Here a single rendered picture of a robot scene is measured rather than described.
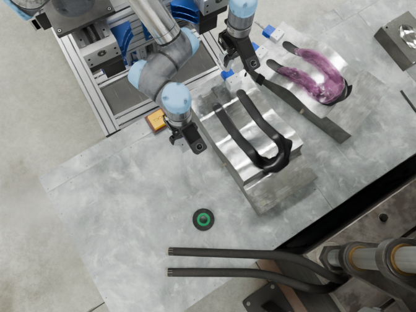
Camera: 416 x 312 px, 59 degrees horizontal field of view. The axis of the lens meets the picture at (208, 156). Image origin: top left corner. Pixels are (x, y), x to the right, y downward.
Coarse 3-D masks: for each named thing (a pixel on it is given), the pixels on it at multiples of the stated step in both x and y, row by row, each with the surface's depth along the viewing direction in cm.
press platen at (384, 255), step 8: (384, 240) 93; (392, 240) 90; (400, 240) 89; (408, 240) 90; (384, 248) 89; (392, 248) 89; (376, 256) 92; (384, 256) 89; (392, 256) 88; (376, 264) 92; (384, 264) 88; (392, 264) 87; (384, 272) 90; (392, 272) 87; (400, 272) 87; (392, 280) 91; (400, 280) 87; (408, 280) 88; (408, 288) 90
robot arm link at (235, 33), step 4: (228, 24) 108; (252, 24) 108; (228, 28) 109; (232, 28) 108; (248, 28) 108; (228, 32) 111; (232, 32) 109; (236, 32) 108; (240, 32) 108; (244, 32) 108; (248, 32) 110; (232, 36) 111; (236, 36) 110; (240, 36) 110; (244, 36) 110
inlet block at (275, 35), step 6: (258, 24) 153; (264, 30) 151; (270, 30) 152; (276, 30) 150; (282, 30) 150; (264, 36) 154; (270, 36) 150; (276, 36) 150; (282, 36) 152; (276, 42) 151
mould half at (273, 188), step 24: (240, 72) 144; (216, 120) 139; (240, 120) 140; (216, 144) 137; (264, 144) 133; (240, 168) 129; (288, 168) 138; (312, 168) 138; (264, 192) 135; (288, 192) 135
